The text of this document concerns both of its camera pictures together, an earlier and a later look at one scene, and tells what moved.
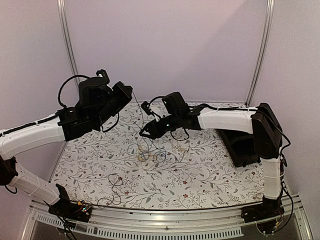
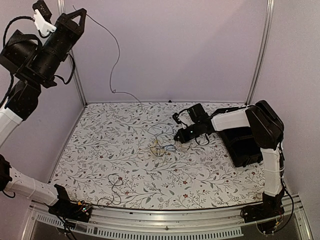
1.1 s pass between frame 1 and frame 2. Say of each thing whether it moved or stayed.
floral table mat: stayed
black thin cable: moved
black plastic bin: stayed
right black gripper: moved
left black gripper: moved
